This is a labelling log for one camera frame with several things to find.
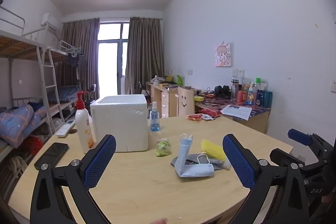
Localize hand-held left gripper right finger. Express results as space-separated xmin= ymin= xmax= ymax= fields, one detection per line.
xmin=223 ymin=134 xmax=311 ymax=224

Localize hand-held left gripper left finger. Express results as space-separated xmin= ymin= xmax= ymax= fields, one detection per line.
xmin=30 ymin=134 xmax=117 ymax=224

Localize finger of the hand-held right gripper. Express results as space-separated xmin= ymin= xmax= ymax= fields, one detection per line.
xmin=288 ymin=128 xmax=334 ymax=159
xmin=270 ymin=148 xmax=306 ymax=168

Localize yellow foam net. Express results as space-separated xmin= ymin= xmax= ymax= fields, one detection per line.
xmin=201 ymin=139 xmax=226 ymax=161

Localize white foam box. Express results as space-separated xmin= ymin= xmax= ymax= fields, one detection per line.
xmin=90 ymin=94 xmax=149 ymax=153

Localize grey sock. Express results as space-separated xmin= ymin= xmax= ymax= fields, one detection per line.
xmin=171 ymin=153 xmax=226 ymax=170

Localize blue face mask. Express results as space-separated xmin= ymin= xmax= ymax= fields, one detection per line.
xmin=175 ymin=133 xmax=215 ymax=179

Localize green plastic wrapper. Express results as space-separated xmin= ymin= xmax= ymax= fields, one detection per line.
xmin=155 ymin=138 xmax=171 ymax=157

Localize white lotion pump bottle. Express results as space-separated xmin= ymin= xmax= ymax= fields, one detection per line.
xmin=75 ymin=91 xmax=97 ymax=154

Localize white remote control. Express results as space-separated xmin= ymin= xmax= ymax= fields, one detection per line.
xmin=56 ymin=119 xmax=76 ymax=138

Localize printed paper sheet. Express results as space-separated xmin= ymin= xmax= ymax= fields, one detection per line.
xmin=220 ymin=105 xmax=252 ymax=121

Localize black smartphone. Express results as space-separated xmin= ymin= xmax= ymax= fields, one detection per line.
xmin=34 ymin=142 xmax=69 ymax=170

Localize dark blue bottle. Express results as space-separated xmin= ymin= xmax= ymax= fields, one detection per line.
xmin=256 ymin=89 xmax=265 ymax=106

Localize large red snack packet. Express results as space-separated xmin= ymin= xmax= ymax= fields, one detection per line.
xmin=203 ymin=109 xmax=222 ymax=117

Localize white cartoon bottle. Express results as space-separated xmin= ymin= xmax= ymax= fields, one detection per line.
xmin=247 ymin=81 xmax=256 ymax=105

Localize blue spray bottle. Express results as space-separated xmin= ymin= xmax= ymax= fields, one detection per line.
xmin=150 ymin=101 xmax=160 ymax=132

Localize black folding chair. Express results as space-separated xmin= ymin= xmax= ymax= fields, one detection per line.
xmin=83 ymin=84 xmax=97 ymax=109

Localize clear water bottle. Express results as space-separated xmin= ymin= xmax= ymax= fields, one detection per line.
xmin=231 ymin=76 xmax=239 ymax=102

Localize red bag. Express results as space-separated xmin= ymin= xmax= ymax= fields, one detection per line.
xmin=21 ymin=135 xmax=43 ymax=155

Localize black headphones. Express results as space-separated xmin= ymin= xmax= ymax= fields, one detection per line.
xmin=214 ymin=85 xmax=231 ymax=98

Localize folded dark blue bedding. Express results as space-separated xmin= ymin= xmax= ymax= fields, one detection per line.
xmin=49 ymin=85 xmax=80 ymax=103

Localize wooden smiley face chair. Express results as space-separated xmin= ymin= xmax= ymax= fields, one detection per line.
xmin=177 ymin=87 xmax=195 ymax=117

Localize white metal ladder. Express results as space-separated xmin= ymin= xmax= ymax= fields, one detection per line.
xmin=36 ymin=46 xmax=65 ymax=136

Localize wooden desk with drawers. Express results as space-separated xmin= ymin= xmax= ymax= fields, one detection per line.
xmin=146 ymin=81 xmax=201 ymax=118

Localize blue plaid quilt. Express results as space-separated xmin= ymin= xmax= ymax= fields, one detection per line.
xmin=0 ymin=104 xmax=35 ymax=148

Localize glass balcony door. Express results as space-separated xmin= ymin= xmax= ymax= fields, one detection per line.
xmin=97 ymin=22 xmax=130 ymax=98

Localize hanging dark clothes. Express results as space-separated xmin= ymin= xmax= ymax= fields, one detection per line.
xmin=67 ymin=52 xmax=84 ymax=80

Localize brown curtain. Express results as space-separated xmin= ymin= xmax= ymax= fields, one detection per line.
xmin=125 ymin=17 xmax=165 ymax=94
xmin=60 ymin=18 xmax=100 ymax=101

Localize white air conditioner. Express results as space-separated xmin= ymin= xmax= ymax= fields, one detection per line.
xmin=41 ymin=13 xmax=59 ymax=29

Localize cartoon wall poster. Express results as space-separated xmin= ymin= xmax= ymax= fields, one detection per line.
xmin=214 ymin=43 xmax=232 ymax=67

